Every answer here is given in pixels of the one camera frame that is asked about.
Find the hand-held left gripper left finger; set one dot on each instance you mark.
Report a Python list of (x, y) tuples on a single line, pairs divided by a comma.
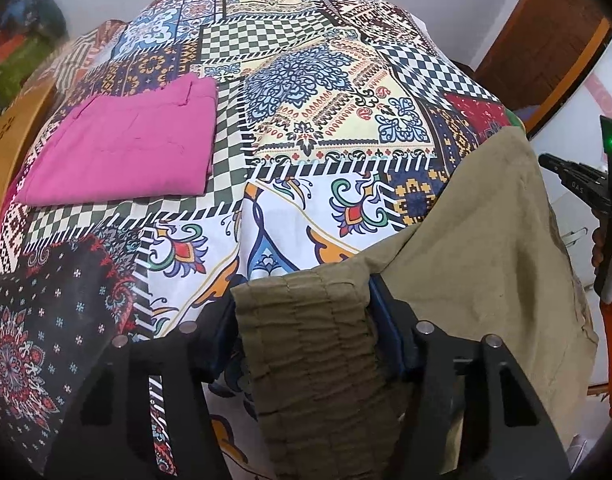
[(219, 357)]

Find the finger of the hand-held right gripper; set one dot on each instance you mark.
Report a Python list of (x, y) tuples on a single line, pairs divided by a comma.
[(553, 164)]

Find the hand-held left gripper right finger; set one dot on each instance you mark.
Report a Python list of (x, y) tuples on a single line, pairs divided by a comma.
[(386, 332)]

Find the olive green pants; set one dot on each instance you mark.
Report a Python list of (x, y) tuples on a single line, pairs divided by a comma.
[(461, 260)]

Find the person's right hand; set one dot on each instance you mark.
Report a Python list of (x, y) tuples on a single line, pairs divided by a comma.
[(599, 249)]

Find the brown wooden door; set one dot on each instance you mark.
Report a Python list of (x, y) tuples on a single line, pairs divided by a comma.
[(546, 25)]

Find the folded pink cloth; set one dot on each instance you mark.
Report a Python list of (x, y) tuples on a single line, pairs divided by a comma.
[(125, 145)]

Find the patchwork printed bedsheet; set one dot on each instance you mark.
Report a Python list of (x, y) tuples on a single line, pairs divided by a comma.
[(311, 110)]

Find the carved wooden board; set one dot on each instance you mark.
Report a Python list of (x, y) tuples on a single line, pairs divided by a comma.
[(5, 145)]

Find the pile of blue clothes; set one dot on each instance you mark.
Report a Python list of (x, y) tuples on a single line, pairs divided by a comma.
[(30, 12)]

